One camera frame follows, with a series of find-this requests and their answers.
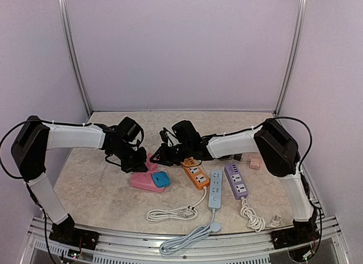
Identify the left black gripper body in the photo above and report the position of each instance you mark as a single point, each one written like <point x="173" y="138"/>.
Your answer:
<point x="130" y="160"/>

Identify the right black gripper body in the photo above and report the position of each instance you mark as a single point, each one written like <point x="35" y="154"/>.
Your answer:
<point x="163" y="155"/>

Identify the blue charger plug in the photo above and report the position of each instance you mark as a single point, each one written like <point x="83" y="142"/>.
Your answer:
<point x="161" y="179"/>

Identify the pink triangular power socket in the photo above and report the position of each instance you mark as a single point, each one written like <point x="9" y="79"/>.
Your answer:
<point x="144" y="181"/>

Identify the orange power strip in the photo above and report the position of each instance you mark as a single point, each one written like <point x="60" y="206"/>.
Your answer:
<point x="195" y="173"/>

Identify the light blue power strip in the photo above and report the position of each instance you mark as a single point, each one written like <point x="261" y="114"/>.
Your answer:
<point x="215" y="189"/>

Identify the dark grey charger plug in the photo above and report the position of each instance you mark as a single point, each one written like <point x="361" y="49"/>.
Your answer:
<point x="238" y="157"/>

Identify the purple power strip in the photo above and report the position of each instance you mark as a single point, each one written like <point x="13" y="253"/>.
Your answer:
<point x="236" y="182"/>

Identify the pale pink charger plug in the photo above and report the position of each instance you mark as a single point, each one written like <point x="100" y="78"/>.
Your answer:
<point x="253" y="163"/>

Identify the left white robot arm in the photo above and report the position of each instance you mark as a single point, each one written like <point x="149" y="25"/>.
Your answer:
<point x="38" y="136"/>

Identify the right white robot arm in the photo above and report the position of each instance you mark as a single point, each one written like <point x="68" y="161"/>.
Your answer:
<point x="278" y="149"/>

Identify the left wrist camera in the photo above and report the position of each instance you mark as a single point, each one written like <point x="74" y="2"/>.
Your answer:
<point x="130" y="131"/>

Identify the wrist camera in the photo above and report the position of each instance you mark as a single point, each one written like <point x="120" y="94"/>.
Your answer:
<point x="182" y="132"/>
<point x="130" y="131"/>

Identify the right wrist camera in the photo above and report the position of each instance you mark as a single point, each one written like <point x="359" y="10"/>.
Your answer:
<point x="182" y="132"/>

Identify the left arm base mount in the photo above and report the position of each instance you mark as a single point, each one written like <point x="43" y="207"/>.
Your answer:
<point x="67" y="233"/>

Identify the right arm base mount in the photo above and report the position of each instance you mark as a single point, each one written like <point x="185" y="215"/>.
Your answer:
<point x="300" y="233"/>

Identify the left aluminium corner post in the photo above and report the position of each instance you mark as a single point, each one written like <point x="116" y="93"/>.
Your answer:
<point x="66" y="25"/>

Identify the aluminium corner post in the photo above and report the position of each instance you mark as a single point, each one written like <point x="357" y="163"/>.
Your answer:
<point x="298" y="28"/>
<point x="66" y="25"/>

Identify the aluminium front rail frame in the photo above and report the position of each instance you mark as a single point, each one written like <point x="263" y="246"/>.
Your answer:
<point x="208" y="245"/>

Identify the right aluminium corner post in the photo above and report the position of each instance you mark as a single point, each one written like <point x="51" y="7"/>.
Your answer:
<point x="298" y="28"/>

